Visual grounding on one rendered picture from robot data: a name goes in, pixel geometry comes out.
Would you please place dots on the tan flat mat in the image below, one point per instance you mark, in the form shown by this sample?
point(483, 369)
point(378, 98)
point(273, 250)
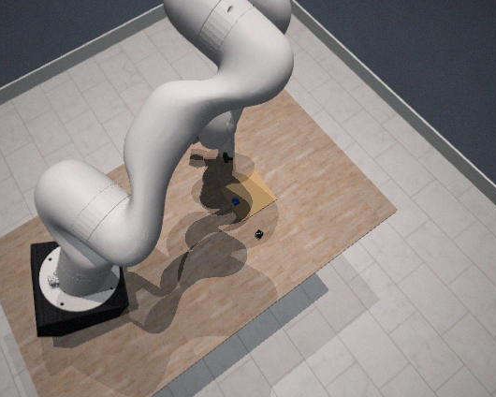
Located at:
point(252, 192)

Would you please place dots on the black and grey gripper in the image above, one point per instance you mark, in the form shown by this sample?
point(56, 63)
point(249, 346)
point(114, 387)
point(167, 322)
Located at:
point(227, 151)

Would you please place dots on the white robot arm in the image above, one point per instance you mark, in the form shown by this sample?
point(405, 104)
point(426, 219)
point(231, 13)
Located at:
point(255, 62)

